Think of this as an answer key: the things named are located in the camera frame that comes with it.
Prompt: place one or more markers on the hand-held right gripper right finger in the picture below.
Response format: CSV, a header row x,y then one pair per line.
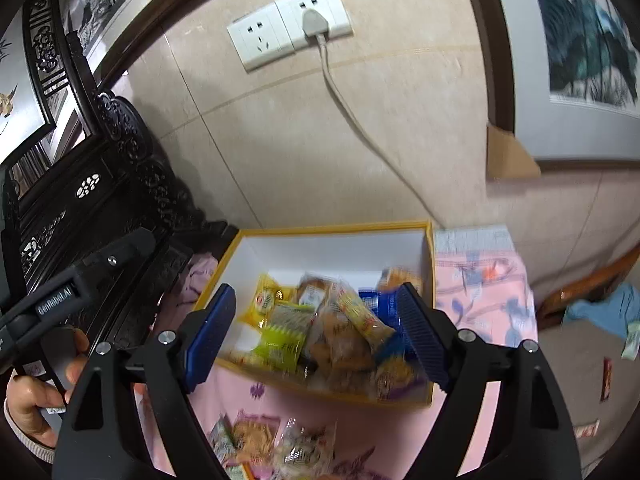
x,y
422,340

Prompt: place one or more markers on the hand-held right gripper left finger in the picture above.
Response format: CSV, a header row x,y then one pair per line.
x,y
210,340

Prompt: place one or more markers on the small yellow printed packet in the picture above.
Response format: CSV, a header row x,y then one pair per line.
x,y
395,377

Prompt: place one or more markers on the blue snack packet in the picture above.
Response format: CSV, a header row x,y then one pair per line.
x,y
377,305

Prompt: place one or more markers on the orange pastry packet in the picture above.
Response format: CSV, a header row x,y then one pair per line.
x,y
400,277

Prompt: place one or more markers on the yellow snack packet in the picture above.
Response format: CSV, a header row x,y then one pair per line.
x,y
267,300

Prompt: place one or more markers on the long yellow orange packet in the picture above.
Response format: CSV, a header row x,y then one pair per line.
x,y
357,312

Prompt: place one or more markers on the green snack packet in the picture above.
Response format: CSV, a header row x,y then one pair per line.
x,y
285,340

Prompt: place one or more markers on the brown bread packet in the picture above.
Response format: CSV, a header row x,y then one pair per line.
x,y
345,355
312,287

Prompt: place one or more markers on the yellow-edged white box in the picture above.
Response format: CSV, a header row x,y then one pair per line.
x,y
330,250

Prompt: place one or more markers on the person's left forearm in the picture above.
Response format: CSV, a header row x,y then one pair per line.
x,y
22,442

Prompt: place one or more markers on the person's left hand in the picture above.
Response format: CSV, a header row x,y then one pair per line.
x,y
30,405

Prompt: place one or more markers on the pink cloth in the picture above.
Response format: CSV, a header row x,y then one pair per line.
x,y
197,275

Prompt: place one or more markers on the pink floral tablecloth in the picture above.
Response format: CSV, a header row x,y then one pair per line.
x,y
480,300

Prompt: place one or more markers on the small colourful snack packet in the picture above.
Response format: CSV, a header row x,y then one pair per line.
x,y
222,440

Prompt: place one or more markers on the dark carved wooden chair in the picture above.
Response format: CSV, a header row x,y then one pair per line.
x,y
125,170

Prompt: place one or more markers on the snack packets on tablecloth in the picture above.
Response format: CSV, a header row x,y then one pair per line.
x,y
300,447

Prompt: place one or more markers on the brown wooden chair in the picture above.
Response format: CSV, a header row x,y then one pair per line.
x,y
590,282

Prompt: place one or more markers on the pink white packet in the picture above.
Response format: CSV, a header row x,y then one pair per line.
x,y
586,430

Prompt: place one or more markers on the red dark packet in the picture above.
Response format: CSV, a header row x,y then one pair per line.
x,y
606,380

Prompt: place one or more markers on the blue cloth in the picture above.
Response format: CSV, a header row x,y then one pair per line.
x,y
610,310

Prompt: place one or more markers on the black framed bird painting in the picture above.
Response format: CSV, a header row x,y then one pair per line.
x,y
20,100

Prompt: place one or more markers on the cardboard corner protector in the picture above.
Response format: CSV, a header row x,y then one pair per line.
x,y
510,160

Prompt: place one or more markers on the green white packet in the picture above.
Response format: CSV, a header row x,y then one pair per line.
x,y
631,342

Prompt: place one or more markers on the dark carved lattice panel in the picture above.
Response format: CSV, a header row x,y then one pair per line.
x,y
45,50

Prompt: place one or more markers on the brown framed landscape painting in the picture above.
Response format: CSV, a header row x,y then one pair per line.
x,y
575,60

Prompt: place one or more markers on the grey power plug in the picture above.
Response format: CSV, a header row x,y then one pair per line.
x,y
315,22

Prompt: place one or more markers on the white wall socket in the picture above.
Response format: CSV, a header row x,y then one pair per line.
x,y
250,42
335,5

